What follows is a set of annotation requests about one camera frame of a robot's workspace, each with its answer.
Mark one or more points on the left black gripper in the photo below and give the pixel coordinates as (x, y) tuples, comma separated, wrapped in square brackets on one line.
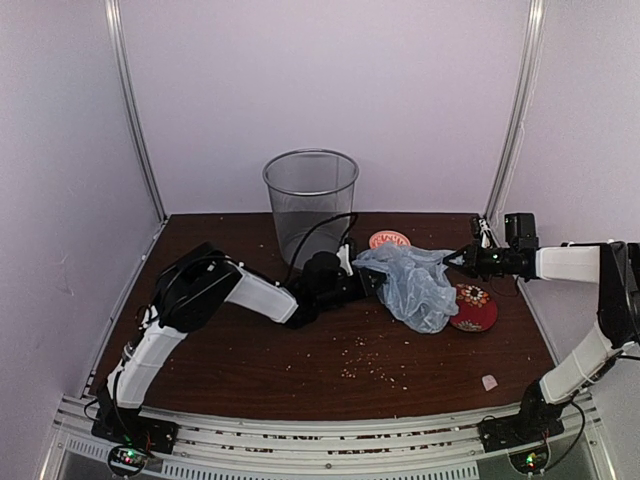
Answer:
[(365, 288)]

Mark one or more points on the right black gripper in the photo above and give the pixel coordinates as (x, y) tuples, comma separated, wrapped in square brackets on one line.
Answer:
[(473, 253)]

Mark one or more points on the light blue plastic trash bag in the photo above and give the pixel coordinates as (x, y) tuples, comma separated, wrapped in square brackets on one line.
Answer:
[(416, 291)]

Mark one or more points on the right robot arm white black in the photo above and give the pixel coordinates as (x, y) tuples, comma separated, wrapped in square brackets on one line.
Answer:
[(612, 266)]

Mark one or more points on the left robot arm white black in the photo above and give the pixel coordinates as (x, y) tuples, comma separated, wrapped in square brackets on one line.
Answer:
[(188, 294)]

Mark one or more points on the grey mesh trash bin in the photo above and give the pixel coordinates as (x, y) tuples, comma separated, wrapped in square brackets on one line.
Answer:
[(311, 195)]

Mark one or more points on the orange white patterned bowl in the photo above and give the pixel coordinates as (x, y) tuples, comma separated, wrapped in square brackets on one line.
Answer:
[(382, 237)]

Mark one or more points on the red floral overturned bowl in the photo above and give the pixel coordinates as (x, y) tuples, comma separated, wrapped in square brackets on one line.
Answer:
[(477, 310)]

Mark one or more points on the small pink paper scrap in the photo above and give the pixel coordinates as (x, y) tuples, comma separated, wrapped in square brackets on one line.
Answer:
[(489, 382)]

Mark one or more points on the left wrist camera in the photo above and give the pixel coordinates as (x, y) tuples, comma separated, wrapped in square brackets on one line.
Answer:
[(344, 255)]

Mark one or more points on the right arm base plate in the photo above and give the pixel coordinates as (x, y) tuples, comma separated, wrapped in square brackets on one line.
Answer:
[(507, 432)]

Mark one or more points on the right aluminium frame post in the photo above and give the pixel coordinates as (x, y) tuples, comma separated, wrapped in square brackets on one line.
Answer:
[(525, 85)]

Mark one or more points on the aluminium frame post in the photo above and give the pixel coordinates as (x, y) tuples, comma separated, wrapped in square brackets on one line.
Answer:
[(117, 37), (525, 85)]

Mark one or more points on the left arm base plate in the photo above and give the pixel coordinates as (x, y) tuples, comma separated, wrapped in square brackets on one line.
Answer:
[(147, 434)]

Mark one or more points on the left aluminium frame post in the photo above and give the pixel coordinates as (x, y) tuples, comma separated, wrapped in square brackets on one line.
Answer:
[(117, 37)]

